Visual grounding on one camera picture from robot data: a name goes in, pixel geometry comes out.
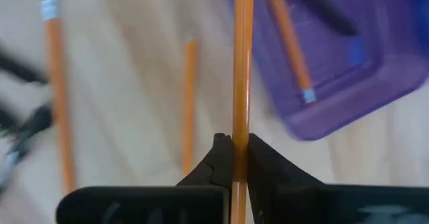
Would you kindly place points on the slim black pen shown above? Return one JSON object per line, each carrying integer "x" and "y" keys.
{"x": 20, "y": 70}

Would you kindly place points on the purple plastic supply box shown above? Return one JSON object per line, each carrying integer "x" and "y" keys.
{"x": 385, "y": 83}

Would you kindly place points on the black pen white print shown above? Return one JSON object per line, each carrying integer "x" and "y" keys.
{"x": 325, "y": 9}

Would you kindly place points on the clear gel pen black grip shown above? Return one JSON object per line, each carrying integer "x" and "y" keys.
{"x": 37, "y": 120}

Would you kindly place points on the orange pencil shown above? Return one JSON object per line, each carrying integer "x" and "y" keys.
{"x": 243, "y": 66}
{"x": 189, "y": 100}
{"x": 288, "y": 36}
{"x": 58, "y": 83}

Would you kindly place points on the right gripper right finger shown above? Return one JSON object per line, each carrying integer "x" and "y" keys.
{"x": 318, "y": 207}

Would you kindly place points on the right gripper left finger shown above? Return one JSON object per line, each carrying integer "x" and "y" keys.
{"x": 151, "y": 207}

